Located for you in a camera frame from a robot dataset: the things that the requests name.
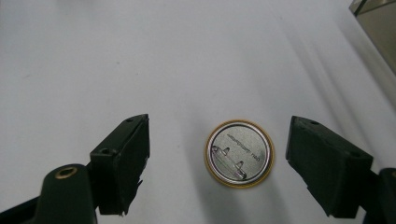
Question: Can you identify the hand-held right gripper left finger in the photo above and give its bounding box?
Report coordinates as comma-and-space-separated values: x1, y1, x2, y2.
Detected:
89, 113, 151, 217

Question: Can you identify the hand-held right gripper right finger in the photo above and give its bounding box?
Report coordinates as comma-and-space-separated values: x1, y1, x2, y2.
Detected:
285, 115, 374, 218

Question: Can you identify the round gold-rimmed pin badge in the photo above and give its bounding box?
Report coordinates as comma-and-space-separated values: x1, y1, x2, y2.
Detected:
204, 119, 276, 189

